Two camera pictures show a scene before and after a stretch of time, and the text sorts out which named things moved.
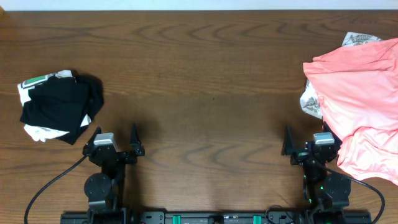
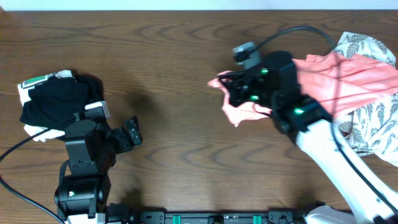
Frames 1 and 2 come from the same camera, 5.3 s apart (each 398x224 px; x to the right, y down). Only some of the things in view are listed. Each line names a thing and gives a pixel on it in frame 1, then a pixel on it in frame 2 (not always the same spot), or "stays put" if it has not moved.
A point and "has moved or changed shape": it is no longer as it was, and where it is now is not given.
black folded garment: [65, 103] stays put
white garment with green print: [37, 133] stays put
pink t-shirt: [357, 88] has moved or changed shape
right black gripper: [288, 149] -> [237, 78]
